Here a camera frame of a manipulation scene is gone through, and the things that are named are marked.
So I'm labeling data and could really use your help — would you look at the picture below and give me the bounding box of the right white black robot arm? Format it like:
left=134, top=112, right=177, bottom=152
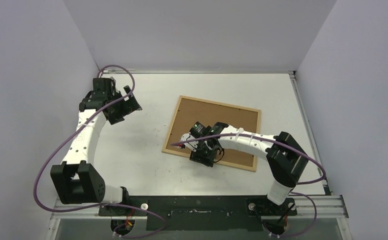
left=179, top=122, right=308, bottom=215

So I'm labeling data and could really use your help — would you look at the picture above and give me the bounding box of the purple cable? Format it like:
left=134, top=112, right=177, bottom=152
left=33, top=64, right=167, bottom=239
left=170, top=133, right=327, bottom=239

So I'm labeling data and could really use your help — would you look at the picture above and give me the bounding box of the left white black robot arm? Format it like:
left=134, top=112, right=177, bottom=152
left=50, top=77, right=142, bottom=216

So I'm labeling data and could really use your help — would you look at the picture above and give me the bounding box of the light wooden picture frame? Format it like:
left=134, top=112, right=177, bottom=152
left=162, top=95, right=262, bottom=158

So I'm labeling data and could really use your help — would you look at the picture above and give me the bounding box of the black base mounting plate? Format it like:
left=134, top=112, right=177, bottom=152
left=98, top=195, right=297, bottom=232

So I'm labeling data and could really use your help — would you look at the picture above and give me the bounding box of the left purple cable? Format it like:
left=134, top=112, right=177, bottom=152
left=33, top=64, right=167, bottom=239

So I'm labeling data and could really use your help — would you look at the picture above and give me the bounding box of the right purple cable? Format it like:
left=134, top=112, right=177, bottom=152
left=170, top=133, right=327, bottom=239

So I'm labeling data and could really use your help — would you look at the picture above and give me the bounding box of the brown cardboard backing board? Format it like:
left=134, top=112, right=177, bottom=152
left=165, top=98, right=259, bottom=168

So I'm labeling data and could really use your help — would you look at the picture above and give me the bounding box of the aluminium front rail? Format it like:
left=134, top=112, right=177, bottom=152
left=53, top=195, right=349, bottom=220

